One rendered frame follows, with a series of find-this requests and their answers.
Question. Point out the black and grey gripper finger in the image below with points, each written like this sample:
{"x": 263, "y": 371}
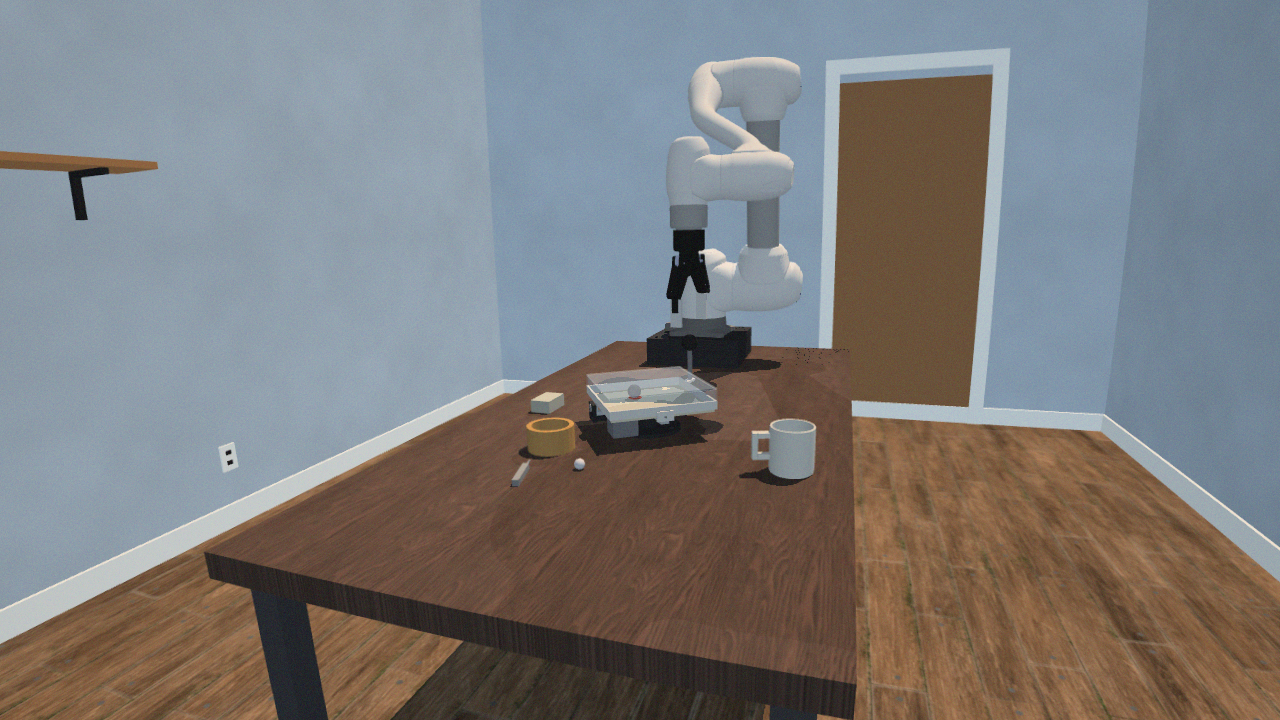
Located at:
{"x": 674, "y": 293}
{"x": 701, "y": 288}

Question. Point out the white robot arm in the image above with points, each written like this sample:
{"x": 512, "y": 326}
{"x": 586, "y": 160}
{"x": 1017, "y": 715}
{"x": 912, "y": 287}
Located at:
{"x": 763, "y": 279}

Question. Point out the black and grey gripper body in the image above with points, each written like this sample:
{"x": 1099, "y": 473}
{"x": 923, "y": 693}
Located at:
{"x": 688, "y": 243}

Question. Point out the pale grey mug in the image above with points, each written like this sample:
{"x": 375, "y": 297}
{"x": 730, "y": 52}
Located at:
{"x": 791, "y": 452}

